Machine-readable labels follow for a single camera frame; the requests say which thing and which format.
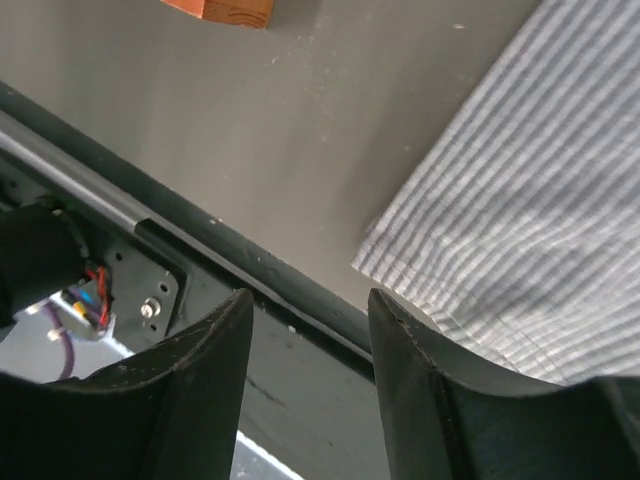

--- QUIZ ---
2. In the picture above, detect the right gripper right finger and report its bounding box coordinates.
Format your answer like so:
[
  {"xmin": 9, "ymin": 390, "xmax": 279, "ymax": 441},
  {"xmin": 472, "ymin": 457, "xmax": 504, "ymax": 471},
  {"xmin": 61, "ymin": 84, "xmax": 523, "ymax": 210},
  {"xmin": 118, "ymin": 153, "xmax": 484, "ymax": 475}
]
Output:
[{"xmin": 368, "ymin": 289, "xmax": 639, "ymax": 479}]

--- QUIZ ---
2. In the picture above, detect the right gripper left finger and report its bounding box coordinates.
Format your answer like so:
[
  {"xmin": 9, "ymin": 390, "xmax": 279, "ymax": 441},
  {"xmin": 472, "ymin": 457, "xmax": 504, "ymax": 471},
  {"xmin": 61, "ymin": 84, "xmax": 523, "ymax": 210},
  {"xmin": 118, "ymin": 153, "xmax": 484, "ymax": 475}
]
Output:
[{"xmin": 1, "ymin": 289, "xmax": 253, "ymax": 479}]

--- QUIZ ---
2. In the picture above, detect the grey striped underwear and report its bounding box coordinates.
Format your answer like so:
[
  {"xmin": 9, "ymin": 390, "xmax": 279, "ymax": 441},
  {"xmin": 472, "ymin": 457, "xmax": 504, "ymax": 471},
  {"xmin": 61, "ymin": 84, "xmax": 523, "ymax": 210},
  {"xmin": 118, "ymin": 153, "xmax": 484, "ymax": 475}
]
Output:
[{"xmin": 353, "ymin": 1, "xmax": 639, "ymax": 384}]

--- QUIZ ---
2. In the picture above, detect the orange compartment tray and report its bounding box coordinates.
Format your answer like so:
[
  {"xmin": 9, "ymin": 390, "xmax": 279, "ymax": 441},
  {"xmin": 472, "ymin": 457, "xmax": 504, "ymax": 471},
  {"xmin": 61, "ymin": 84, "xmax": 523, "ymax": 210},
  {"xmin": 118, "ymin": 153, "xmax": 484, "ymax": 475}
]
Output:
[{"xmin": 163, "ymin": 0, "xmax": 275, "ymax": 29}]

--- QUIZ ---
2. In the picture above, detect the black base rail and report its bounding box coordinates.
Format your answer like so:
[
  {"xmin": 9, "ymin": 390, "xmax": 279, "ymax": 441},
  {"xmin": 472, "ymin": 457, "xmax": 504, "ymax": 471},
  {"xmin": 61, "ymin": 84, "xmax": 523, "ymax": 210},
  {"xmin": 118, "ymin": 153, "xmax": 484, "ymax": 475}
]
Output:
[{"xmin": 1, "ymin": 86, "xmax": 388, "ymax": 479}]

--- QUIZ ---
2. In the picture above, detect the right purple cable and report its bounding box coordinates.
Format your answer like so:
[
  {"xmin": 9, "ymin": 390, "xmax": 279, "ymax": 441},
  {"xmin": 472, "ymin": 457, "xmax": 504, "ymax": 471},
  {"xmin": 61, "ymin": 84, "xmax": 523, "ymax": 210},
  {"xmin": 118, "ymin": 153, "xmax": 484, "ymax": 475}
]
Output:
[{"xmin": 42, "ymin": 304, "xmax": 79, "ymax": 381}]

